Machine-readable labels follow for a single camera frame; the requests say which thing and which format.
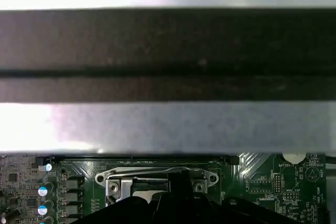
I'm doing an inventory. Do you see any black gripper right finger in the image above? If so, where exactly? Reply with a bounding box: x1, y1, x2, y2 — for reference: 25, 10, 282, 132
183, 170, 302, 224

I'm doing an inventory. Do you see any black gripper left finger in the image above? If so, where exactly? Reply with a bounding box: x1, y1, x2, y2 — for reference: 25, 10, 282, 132
76, 170, 184, 224

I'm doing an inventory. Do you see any silver CPU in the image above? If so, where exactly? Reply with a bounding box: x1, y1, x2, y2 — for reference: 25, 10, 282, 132
132, 190, 156, 201

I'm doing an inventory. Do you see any metal socket cover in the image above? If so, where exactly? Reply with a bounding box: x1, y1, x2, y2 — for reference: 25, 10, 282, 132
106, 178, 209, 205

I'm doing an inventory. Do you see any wire locking lever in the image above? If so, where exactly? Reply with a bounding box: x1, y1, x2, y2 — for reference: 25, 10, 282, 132
101, 165, 208, 180

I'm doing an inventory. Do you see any black RAM slot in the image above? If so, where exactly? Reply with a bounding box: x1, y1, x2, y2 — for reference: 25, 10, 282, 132
35, 155, 240, 165

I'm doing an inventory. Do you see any green motherboard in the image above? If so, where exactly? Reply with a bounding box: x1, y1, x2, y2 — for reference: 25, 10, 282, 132
0, 152, 328, 224

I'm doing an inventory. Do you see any round coin battery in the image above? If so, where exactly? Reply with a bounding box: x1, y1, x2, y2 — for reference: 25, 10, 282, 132
282, 152, 307, 166

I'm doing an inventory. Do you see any black PC case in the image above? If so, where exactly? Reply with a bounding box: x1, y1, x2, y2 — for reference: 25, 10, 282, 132
0, 0, 336, 159

